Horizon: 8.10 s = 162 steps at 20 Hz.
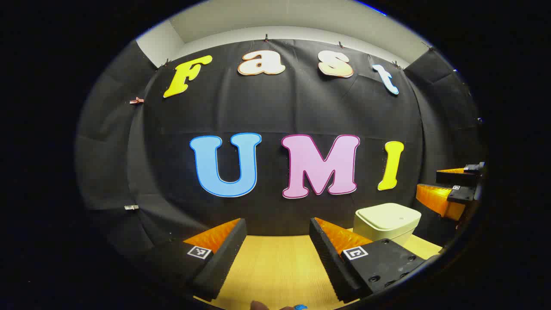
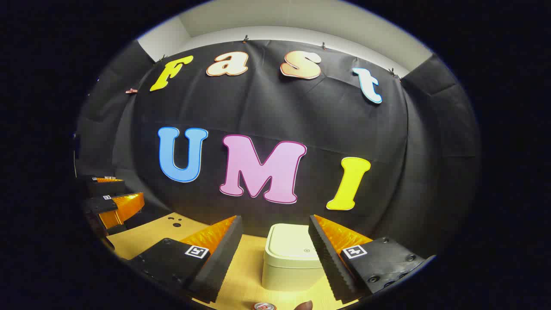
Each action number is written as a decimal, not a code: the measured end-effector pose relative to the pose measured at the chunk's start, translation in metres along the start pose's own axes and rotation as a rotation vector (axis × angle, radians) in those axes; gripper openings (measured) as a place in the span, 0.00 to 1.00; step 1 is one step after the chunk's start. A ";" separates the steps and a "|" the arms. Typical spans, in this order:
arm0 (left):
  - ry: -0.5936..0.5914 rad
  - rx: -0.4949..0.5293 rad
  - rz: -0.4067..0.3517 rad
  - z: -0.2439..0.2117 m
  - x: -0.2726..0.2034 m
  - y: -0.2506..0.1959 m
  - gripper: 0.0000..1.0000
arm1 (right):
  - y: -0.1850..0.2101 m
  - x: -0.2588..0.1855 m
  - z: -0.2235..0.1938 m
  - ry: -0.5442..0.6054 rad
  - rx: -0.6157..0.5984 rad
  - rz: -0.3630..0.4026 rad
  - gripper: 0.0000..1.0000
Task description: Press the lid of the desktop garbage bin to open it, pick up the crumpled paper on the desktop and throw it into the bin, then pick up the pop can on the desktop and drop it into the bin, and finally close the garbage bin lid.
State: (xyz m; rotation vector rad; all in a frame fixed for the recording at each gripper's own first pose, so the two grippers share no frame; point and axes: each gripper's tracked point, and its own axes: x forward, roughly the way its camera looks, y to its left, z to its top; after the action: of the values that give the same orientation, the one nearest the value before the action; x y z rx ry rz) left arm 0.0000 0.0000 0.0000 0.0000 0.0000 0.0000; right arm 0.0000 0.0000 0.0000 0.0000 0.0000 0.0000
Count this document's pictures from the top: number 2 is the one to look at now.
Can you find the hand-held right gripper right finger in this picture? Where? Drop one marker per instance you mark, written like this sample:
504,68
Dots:
331,262

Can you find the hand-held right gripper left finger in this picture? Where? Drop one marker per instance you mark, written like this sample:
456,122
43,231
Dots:
215,267

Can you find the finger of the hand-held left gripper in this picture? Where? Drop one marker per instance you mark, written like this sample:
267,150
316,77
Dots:
103,204
105,187

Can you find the pale green garbage bin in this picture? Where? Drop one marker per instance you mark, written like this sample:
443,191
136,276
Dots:
288,258

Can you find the red pop can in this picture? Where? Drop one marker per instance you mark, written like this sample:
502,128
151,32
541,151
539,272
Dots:
263,306

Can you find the wooden desktop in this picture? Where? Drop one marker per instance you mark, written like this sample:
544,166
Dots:
245,275

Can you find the black backdrop cloth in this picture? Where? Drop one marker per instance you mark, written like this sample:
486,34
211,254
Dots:
267,116

